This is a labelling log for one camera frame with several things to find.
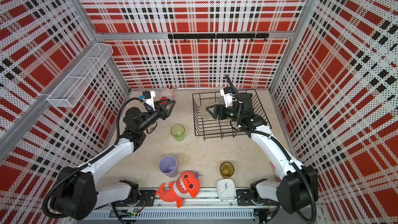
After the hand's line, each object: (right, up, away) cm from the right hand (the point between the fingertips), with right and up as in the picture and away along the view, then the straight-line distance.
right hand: (212, 109), depth 75 cm
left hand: (-19, +3, 0) cm, 19 cm away
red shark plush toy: (-12, -35, -5) cm, 37 cm away
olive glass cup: (+8, -33, +7) cm, 35 cm away
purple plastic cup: (-22, -29, +3) cm, 36 cm away
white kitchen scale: (+7, -39, 0) cm, 40 cm away
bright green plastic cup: (-21, -15, +20) cm, 32 cm away
